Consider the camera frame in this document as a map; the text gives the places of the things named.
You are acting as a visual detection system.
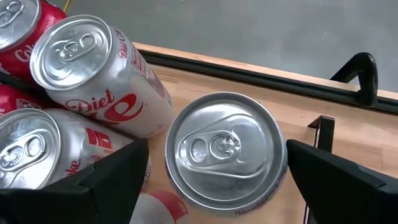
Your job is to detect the wooden shelf black metal legs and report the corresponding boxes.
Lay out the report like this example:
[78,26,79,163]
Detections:
[146,93,336,224]

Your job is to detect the silver drink can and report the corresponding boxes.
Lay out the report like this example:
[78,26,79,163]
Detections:
[164,91,289,217]
[129,190,190,224]
[29,14,175,140]
[0,107,152,192]

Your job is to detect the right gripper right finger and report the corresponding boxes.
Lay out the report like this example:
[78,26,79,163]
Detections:
[285,139,398,224]

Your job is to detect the black aluminium table frame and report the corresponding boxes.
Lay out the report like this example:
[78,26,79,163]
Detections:
[136,48,398,114]

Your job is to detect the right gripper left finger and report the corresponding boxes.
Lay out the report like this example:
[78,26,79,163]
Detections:
[0,138,149,224]

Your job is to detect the red Coca-Cola can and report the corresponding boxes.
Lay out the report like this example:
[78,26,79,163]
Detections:
[0,83,43,118]
[0,0,68,82]

